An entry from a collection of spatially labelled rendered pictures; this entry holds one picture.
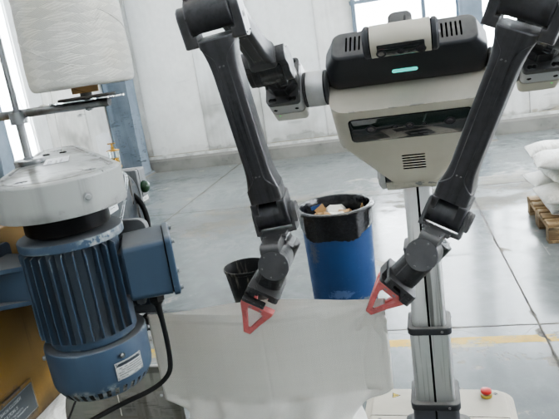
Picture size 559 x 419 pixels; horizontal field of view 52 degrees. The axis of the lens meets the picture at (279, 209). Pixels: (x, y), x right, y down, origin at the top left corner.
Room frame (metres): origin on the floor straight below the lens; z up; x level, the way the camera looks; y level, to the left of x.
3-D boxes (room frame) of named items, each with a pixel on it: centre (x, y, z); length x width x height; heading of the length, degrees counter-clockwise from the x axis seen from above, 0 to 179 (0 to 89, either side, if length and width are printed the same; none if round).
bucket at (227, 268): (3.60, 0.28, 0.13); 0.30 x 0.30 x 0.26
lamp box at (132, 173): (1.35, 0.35, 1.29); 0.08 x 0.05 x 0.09; 77
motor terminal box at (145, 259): (0.84, 0.21, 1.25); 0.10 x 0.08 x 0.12; 12
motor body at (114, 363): (0.81, 0.31, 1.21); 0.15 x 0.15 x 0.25
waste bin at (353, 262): (3.36, -0.33, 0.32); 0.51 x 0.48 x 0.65; 167
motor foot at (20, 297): (0.80, 0.40, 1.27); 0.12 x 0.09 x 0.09; 167
